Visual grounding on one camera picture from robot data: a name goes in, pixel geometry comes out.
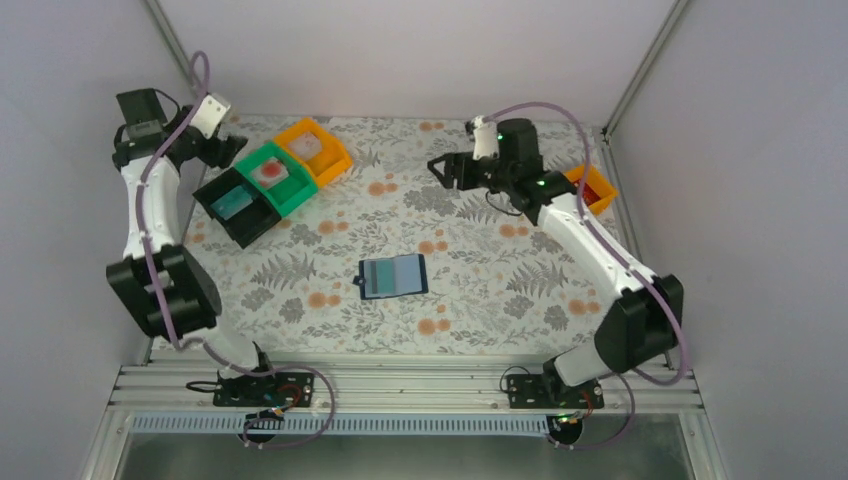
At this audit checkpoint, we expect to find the blue leather card holder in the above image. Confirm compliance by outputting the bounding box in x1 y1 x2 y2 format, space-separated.
352 254 429 301

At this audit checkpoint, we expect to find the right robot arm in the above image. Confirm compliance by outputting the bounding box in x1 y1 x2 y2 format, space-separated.
427 116 684 391

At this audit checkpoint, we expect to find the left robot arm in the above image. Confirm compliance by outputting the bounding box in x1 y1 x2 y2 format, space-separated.
106 88 270 383

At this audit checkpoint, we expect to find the teal card in black bin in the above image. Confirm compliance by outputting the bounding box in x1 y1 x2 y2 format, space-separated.
211 185 255 221

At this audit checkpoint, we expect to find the red circle card in green bin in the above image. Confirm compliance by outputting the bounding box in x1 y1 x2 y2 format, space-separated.
250 157 289 190

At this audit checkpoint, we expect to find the pale floral card in orange bin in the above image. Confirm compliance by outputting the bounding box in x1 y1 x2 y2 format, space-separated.
288 132 323 161

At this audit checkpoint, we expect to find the red card in right bin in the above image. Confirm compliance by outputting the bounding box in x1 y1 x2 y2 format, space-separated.
582 185 601 207

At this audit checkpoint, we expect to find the black plastic bin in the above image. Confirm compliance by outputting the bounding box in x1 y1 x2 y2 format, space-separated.
193 168 282 249

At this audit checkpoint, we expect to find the green plastic bin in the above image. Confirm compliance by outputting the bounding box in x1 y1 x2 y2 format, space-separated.
233 142 318 217

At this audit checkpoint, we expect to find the orange plastic bin left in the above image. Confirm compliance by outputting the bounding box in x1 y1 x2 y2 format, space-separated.
272 117 353 189

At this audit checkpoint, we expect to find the orange plastic bin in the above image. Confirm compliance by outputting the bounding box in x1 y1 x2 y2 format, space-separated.
564 165 619 216
272 117 353 189

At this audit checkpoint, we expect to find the orange plastic bin right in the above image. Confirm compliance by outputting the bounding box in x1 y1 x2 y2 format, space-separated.
564 165 619 216

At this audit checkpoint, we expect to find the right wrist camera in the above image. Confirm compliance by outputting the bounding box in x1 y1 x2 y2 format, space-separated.
465 115 500 161

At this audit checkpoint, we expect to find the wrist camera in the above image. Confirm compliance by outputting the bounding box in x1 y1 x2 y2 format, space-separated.
190 93 232 139
465 115 500 161

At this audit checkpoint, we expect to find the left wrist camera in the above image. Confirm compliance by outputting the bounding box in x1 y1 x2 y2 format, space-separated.
190 93 232 139

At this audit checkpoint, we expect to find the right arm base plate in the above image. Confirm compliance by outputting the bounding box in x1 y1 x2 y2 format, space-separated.
500 373 605 410

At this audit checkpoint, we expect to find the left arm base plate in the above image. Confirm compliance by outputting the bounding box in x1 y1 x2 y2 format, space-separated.
213 371 315 408

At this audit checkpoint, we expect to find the aluminium rail frame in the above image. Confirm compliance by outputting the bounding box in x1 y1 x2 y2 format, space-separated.
108 351 704 414

